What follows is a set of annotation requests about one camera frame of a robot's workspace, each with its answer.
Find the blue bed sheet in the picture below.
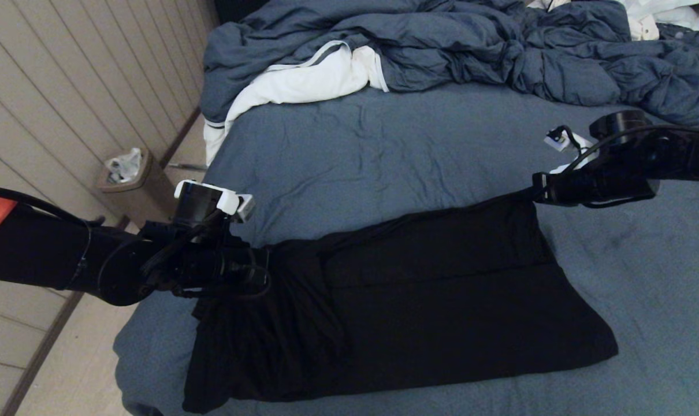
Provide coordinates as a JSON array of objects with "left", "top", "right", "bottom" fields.
[{"left": 114, "top": 81, "right": 699, "bottom": 416}]

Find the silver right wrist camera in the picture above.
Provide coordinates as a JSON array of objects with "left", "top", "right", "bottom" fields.
[{"left": 545, "top": 127, "right": 598, "bottom": 174}]

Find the white garment with grey stripe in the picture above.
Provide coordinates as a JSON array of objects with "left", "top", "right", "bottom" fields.
[{"left": 203, "top": 42, "right": 389, "bottom": 167}]

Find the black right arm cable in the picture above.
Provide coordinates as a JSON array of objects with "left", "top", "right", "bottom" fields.
[{"left": 549, "top": 124, "right": 699, "bottom": 210}]

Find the black moon print t-shirt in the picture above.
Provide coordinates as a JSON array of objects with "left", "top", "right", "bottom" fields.
[{"left": 183, "top": 191, "right": 619, "bottom": 414}]

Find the crumpled blue duvet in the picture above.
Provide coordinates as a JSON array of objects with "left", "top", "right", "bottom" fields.
[{"left": 199, "top": 0, "right": 699, "bottom": 129}]

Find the white pillow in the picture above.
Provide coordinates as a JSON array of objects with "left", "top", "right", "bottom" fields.
[{"left": 612, "top": 0, "right": 699, "bottom": 34}]

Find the brown trash bin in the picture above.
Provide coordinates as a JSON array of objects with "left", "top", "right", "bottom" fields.
[{"left": 97, "top": 149, "right": 181, "bottom": 230}]

